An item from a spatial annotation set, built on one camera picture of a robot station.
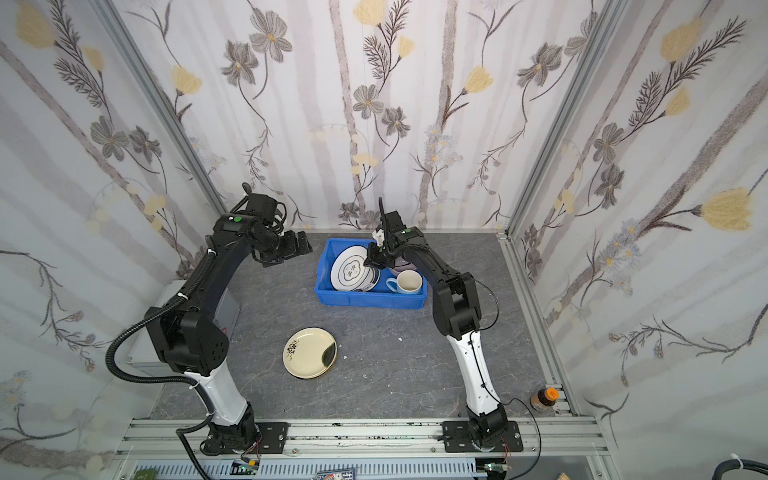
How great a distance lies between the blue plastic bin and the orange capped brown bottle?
0.40 meters

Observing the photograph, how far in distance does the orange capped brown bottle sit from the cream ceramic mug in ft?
1.42

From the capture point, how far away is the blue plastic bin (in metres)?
0.96

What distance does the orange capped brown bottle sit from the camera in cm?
74

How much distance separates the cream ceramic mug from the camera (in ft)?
3.09
